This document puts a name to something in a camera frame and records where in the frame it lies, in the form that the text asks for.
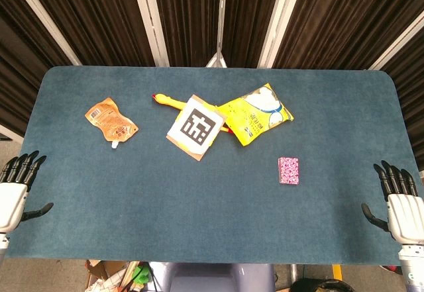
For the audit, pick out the yellow snack bag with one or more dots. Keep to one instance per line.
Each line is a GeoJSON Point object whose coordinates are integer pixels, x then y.
{"type": "Point", "coordinates": [251, 120]}

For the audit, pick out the green plastic object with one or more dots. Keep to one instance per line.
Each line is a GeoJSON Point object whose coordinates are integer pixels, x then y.
{"type": "Point", "coordinates": [141, 274]}

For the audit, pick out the orange spout pouch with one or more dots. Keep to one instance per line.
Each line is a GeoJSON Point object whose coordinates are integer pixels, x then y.
{"type": "Point", "coordinates": [111, 121]}

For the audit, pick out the blue felt table cover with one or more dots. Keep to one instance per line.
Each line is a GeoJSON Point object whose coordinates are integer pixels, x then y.
{"type": "Point", "coordinates": [198, 206]}

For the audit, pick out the black bag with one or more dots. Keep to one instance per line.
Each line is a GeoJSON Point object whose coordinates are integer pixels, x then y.
{"type": "Point", "coordinates": [321, 287]}

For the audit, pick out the dark brown pleated curtain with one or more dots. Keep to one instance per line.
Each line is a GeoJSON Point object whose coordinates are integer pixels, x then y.
{"type": "Point", "coordinates": [20, 67]}
{"type": "Point", "coordinates": [96, 17]}
{"type": "Point", "coordinates": [189, 17]}
{"type": "Point", "coordinates": [348, 17]}
{"type": "Point", "coordinates": [412, 93]}
{"type": "Point", "coordinates": [248, 17]}

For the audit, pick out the cardboard box with clutter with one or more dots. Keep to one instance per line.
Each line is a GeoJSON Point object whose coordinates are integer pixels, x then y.
{"type": "Point", "coordinates": [106, 275]}

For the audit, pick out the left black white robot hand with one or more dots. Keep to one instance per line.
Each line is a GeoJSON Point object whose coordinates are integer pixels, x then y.
{"type": "Point", "coordinates": [11, 202]}

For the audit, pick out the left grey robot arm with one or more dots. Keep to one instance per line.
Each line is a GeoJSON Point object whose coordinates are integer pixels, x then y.
{"type": "Point", "coordinates": [2, 245]}

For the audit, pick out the cardboard with black marker tag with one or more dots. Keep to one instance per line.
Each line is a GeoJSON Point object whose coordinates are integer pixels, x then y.
{"type": "Point", "coordinates": [197, 124]}

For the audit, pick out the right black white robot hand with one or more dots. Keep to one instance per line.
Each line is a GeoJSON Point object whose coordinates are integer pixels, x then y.
{"type": "Point", "coordinates": [405, 216]}

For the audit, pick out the yellow rubber chicken toy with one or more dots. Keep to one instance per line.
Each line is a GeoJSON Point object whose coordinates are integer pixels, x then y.
{"type": "Point", "coordinates": [164, 100]}

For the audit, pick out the white frame post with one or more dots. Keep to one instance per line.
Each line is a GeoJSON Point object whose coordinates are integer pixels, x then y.
{"type": "Point", "coordinates": [397, 42]}
{"type": "Point", "coordinates": [280, 24]}
{"type": "Point", "coordinates": [220, 24]}
{"type": "Point", "coordinates": [43, 20]}
{"type": "Point", "coordinates": [150, 17]}

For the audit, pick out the grey robot torso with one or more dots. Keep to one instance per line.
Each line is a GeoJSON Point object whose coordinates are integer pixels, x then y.
{"type": "Point", "coordinates": [215, 278]}

